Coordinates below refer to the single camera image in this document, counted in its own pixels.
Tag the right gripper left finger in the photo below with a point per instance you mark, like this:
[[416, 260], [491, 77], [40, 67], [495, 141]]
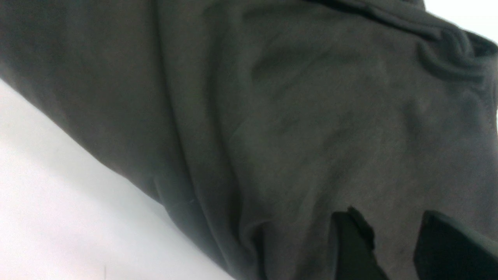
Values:
[[352, 245]]

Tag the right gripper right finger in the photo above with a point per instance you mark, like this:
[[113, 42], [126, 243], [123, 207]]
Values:
[[449, 250]]

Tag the gray long-sleeved shirt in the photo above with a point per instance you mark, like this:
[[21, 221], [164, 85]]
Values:
[[253, 121]]

